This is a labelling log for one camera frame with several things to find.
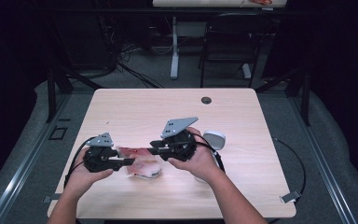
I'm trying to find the grey cable clip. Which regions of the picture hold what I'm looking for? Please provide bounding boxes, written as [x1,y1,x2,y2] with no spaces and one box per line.
[42,193,62,204]
[279,189,303,204]

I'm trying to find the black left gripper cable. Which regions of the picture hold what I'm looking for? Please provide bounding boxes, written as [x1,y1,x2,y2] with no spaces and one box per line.
[62,135,98,189]

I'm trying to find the aluminium floor rail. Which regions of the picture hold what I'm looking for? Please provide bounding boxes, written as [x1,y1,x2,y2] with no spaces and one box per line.
[288,95,358,224]
[0,92,72,224]

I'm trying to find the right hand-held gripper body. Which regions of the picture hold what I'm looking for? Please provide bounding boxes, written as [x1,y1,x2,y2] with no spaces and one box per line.
[159,116,200,162]

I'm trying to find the person's right hand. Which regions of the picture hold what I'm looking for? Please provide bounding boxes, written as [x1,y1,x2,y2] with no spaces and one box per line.
[167,126,227,185]

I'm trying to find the person's left hand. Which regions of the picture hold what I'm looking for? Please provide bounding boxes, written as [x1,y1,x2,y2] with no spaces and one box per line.
[62,148,116,201]

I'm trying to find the red and white refill pouch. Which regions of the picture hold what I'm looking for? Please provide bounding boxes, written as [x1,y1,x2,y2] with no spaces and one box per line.
[117,146,164,180]

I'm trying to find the light wooden desk top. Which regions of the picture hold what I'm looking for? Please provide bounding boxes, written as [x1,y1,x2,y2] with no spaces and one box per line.
[152,0,287,8]

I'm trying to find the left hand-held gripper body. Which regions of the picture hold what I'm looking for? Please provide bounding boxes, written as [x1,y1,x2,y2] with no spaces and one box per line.
[82,132,119,174]

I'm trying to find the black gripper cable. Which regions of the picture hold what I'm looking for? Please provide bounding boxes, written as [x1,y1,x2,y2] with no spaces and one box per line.
[195,133,307,201]
[62,135,98,189]

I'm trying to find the white lidded container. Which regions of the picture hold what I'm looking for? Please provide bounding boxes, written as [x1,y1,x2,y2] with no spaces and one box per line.
[201,130,227,151]

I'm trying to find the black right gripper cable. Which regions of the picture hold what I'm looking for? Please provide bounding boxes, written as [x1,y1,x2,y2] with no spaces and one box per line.
[195,133,307,201]

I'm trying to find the black floor socket frame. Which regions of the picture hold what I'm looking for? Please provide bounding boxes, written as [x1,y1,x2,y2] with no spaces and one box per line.
[48,125,69,141]

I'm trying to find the bundle of floor cables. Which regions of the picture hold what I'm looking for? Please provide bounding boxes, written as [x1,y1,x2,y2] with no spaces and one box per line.
[98,12,166,90]

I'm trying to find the black metal stand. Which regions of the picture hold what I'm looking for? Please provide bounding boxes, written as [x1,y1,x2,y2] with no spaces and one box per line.
[45,65,104,123]
[255,65,312,127]

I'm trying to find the white desk leg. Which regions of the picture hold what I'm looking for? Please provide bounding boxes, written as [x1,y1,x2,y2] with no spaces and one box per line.
[170,16,181,80]

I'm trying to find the black folding chair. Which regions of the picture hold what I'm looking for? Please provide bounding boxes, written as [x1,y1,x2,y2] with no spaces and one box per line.
[198,12,277,89]

